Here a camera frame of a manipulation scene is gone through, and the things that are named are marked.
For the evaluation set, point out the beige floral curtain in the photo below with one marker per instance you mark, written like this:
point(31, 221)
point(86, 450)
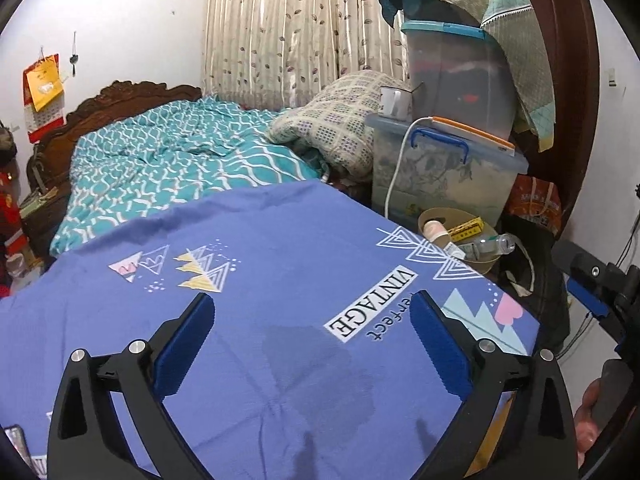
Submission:
point(272, 54)

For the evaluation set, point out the cluttered metal shelf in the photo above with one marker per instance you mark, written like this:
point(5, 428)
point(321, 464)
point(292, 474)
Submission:
point(13, 239)

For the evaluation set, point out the grey white squeeze tube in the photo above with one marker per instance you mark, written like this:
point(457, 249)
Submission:
point(453, 251)

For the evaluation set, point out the red yellow wall calendar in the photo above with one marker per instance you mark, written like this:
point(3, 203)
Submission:
point(43, 98)

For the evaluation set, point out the black bag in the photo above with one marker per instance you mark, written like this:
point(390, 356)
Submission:
point(529, 275)

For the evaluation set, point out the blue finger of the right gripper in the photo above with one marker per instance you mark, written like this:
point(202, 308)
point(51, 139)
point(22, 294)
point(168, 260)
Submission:
point(590, 301)

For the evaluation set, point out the beige checked folded blanket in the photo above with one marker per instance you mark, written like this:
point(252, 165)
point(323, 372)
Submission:
point(333, 122)

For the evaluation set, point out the orange plastic bag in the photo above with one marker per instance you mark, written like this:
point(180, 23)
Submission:
point(537, 201)

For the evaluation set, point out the brown yellow cigarette box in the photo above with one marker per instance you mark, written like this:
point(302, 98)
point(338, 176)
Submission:
point(466, 230)

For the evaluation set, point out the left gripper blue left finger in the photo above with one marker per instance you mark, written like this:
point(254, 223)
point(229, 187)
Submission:
point(176, 344)

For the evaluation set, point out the teal white patterned duvet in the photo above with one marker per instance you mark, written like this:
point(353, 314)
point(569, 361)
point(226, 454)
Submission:
point(170, 155)

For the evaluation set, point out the clear plastic bottle green label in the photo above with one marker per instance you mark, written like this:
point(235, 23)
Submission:
point(489, 248)

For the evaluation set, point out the teal beige draped cloth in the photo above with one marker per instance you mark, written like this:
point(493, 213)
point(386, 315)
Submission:
point(514, 24)

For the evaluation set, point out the carved wooden headboard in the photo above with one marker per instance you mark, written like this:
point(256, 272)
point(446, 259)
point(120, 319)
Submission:
point(49, 167)

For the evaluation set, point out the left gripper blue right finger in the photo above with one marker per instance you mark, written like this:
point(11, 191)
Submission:
point(443, 340)

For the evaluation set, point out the clear storage box blue handle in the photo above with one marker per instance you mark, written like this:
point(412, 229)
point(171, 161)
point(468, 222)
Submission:
point(417, 169)

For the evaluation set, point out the dark wooden door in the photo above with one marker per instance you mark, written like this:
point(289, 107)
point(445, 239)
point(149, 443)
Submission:
point(571, 42)

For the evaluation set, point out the tall clear storage bin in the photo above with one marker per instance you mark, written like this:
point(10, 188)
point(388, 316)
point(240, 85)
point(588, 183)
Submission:
point(459, 72)

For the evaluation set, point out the person right hand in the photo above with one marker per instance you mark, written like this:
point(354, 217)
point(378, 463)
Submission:
point(587, 430)

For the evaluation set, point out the pink paper cup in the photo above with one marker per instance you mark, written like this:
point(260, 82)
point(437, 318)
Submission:
point(435, 232)

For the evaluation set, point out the beige round trash bin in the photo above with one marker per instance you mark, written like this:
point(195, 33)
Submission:
point(450, 218)

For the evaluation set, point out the blue patterned tablecloth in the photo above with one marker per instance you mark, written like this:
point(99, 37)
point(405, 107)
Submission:
point(312, 369)

